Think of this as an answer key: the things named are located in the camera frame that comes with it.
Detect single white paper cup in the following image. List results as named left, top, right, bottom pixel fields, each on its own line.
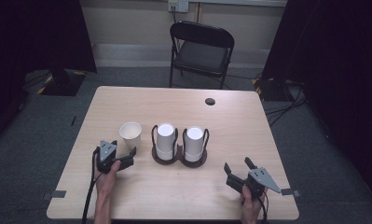
left=118, top=121, right=143, bottom=151

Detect dark double cup holder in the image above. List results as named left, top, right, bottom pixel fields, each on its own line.
left=150, top=124, right=211, bottom=169

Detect white wall socket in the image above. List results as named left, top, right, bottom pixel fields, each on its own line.
left=168, top=0, right=190, bottom=14

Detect person's left hand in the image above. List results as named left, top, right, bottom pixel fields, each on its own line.
left=94, top=154, right=122, bottom=195

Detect right hand-held gripper cable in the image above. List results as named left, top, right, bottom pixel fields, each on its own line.
left=256, top=190, right=269, bottom=224

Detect stack of white paper cups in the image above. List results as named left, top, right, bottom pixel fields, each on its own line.
left=156, top=122, right=177, bottom=161
left=184, top=125, right=206, bottom=163

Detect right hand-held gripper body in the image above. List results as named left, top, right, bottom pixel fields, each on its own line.
left=225, top=167, right=282, bottom=198

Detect hand-held gripper cable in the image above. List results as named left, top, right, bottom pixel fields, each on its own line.
left=256, top=190, right=269, bottom=224
left=81, top=147, right=102, bottom=224

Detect black folding chair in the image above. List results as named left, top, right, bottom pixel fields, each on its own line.
left=169, top=21, right=236, bottom=91

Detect black stand base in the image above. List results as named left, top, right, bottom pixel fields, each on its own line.
left=252, top=77, right=295, bottom=102
left=36, top=68, right=88, bottom=97

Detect left hand-held gripper cable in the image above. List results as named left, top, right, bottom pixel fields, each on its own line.
left=81, top=147, right=102, bottom=224

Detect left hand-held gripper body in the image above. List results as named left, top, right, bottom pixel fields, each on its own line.
left=94, top=139, right=135, bottom=175

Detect black curtain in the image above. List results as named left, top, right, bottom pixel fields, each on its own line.
left=261, top=0, right=372, bottom=206
left=0, top=0, right=98, bottom=147

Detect person's right hand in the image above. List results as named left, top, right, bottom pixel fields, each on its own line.
left=240, top=185, right=269, bottom=218

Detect black floor cables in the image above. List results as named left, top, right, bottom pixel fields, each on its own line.
left=264, top=80, right=308, bottom=127

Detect grey tape strip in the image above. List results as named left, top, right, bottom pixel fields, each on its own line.
left=280, top=188, right=301, bottom=198
left=41, top=189, right=67, bottom=201

